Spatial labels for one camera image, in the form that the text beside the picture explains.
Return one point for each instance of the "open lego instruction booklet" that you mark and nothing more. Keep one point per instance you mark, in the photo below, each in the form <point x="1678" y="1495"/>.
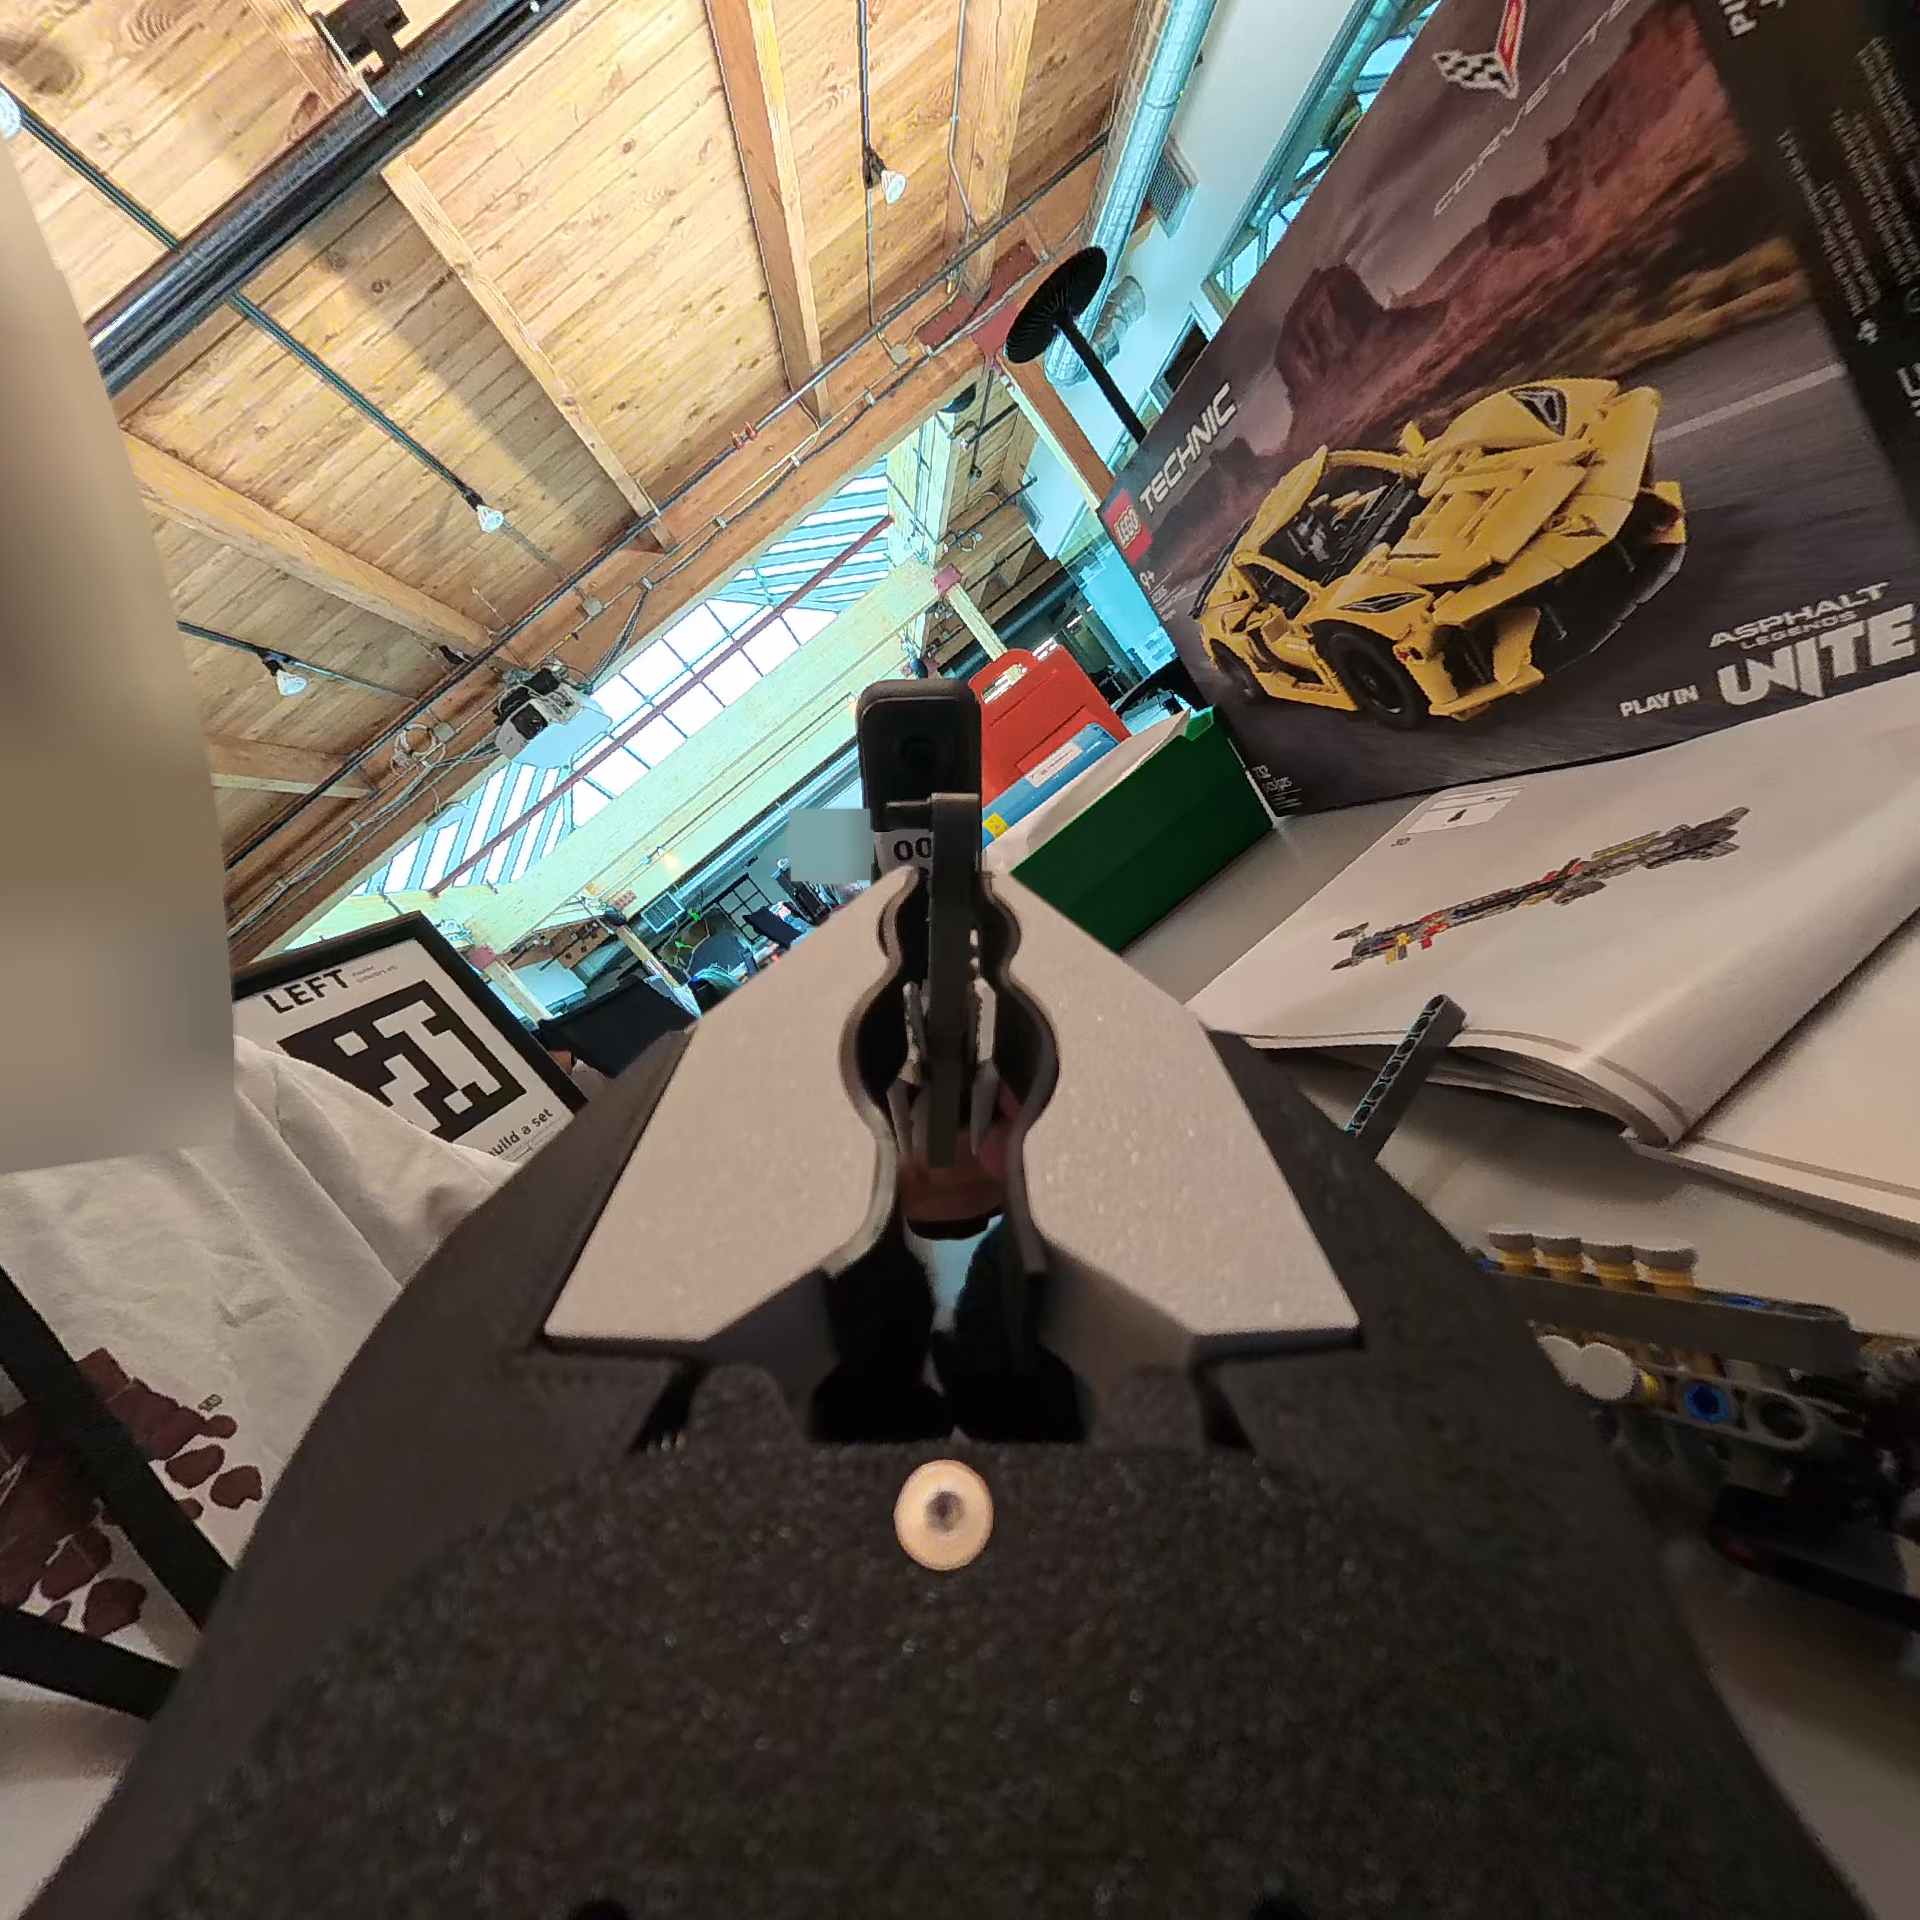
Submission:
<point x="1650" y="933"/>

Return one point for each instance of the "ceiling camera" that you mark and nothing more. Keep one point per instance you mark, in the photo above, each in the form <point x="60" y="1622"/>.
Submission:
<point x="533" y="721"/>

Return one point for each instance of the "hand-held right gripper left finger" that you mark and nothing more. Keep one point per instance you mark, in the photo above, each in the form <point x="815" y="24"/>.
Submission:
<point x="718" y="1201"/>

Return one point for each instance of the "long dark grey lego beam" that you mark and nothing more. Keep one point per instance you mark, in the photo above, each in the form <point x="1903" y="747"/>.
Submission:
<point x="949" y="977"/>
<point x="1401" y="1072"/>

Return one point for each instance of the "grey lego car chassis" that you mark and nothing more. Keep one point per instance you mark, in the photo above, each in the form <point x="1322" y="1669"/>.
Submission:
<point x="1650" y="1321"/>

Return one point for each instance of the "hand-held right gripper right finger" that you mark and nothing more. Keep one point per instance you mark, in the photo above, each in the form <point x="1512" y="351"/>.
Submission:
<point x="1185" y="1201"/>

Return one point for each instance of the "yellow car lego box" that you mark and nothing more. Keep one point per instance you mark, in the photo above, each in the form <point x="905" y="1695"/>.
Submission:
<point x="1499" y="301"/>

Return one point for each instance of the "black framed marker sign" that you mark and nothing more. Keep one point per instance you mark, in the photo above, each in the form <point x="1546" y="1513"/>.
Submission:
<point x="403" y="1036"/>

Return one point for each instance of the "person's white shirt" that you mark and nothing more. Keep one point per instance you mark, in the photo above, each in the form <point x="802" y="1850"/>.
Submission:
<point x="223" y="1276"/>

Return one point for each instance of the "orange felt bag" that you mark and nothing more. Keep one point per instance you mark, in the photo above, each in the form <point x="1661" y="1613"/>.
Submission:
<point x="1033" y="704"/>

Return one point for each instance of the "black armchair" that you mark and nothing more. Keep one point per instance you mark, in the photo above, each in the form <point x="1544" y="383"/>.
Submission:
<point x="631" y="1028"/>

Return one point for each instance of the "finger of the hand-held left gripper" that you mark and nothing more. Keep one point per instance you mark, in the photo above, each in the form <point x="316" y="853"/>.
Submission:
<point x="983" y="1112"/>
<point x="899" y="1112"/>

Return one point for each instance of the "green storage bin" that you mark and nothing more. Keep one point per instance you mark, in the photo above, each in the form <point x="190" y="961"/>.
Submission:
<point x="1155" y="841"/>

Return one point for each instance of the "person's left hand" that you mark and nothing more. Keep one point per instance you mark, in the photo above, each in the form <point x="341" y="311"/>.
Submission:
<point x="952" y="1193"/>

